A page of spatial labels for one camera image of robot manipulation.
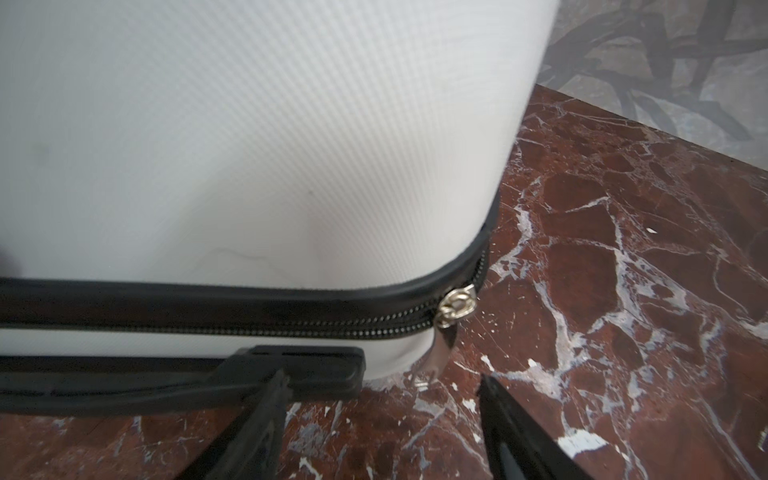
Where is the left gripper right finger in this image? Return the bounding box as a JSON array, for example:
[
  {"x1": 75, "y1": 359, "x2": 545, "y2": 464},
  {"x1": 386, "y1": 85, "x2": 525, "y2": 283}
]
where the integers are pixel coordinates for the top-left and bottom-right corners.
[{"x1": 477, "y1": 375, "x2": 590, "y2": 480}]

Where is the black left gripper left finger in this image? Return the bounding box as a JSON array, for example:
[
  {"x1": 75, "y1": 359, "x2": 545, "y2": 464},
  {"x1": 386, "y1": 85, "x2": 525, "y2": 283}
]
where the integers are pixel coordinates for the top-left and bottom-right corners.
[{"x1": 177, "y1": 370, "x2": 292, "y2": 480}]

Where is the black and white suitcase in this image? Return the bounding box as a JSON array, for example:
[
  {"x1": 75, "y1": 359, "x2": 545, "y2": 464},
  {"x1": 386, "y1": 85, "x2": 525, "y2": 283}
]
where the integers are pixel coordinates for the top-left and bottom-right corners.
[{"x1": 1, "y1": 1, "x2": 559, "y2": 416}]

